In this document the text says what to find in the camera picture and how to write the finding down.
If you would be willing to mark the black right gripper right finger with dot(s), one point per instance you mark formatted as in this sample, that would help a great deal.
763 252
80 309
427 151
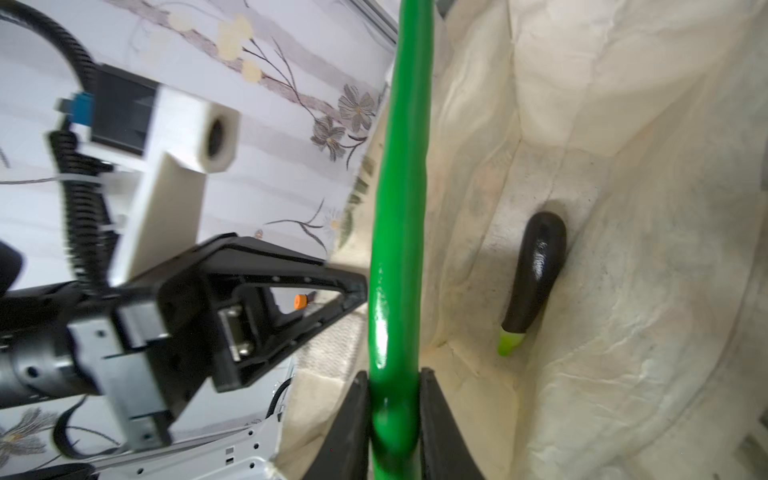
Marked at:
443 451

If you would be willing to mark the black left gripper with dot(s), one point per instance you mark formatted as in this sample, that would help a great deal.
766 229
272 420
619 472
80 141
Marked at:
148 350

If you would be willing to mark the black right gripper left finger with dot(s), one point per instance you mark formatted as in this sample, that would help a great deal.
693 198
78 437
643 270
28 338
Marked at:
344 454

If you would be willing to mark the dark purple eggplant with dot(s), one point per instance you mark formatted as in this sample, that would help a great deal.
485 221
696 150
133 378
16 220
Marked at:
541 257

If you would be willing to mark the cream canvas grocery bag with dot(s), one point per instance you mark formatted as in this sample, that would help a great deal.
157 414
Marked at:
643 125

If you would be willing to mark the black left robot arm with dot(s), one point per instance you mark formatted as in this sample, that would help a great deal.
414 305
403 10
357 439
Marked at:
228 310

